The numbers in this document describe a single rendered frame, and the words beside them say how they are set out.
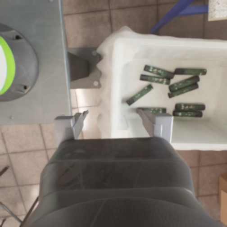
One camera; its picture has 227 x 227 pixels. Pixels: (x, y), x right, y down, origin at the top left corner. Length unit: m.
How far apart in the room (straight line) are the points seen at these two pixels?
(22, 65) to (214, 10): 0.53
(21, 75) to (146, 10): 1.13
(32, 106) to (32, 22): 0.16
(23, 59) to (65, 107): 0.12
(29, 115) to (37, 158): 1.21
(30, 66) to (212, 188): 1.83
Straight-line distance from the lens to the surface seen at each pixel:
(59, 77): 0.36
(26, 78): 0.35
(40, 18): 0.38
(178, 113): 0.88
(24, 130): 1.52
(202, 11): 0.98
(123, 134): 0.65
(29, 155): 1.61
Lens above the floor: 1.26
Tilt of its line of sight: 75 degrees down
